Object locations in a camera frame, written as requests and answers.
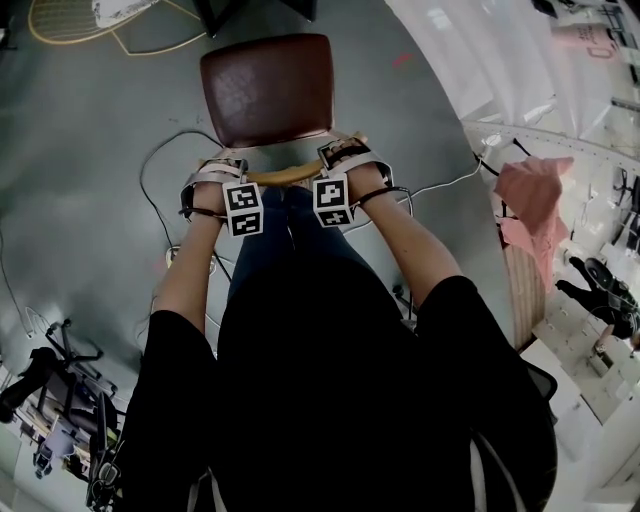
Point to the white marble table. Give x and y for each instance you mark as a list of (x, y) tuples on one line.
[(210, 15)]

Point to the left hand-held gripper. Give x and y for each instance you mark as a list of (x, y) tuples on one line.
[(244, 210)]

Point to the pink box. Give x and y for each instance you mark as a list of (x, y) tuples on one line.
[(582, 42)]

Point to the speckled seat cushion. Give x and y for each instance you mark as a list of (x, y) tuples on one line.
[(120, 12)]

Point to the person's black shirt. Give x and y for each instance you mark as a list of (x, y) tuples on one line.
[(325, 400)]

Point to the pink cloth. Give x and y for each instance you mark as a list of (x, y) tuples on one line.
[(535, 200)]

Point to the person's blue jeans legs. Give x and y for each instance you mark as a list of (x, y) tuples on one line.
[(300, 235)]

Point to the person's left hand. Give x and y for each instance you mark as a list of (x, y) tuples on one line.
[(207, 197)]

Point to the light wooden stand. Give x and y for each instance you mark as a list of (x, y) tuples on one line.
[(525, 295)]

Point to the person's right forearm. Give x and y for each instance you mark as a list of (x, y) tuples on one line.
[(405, 240)]

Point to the brown seat wooden chair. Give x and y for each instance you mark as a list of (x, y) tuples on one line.
[(265, 85)]

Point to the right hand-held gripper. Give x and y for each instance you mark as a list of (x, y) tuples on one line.
[(332, 200)]

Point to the black office chair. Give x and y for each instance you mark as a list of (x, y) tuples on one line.
[(542, 387)]

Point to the black glove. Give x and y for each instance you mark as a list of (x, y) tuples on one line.
[(600, 295)]

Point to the person's right hand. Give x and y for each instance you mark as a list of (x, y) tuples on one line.
[(367, 185)]

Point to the person's left forearm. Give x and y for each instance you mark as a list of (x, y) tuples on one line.
[(187, 265)]

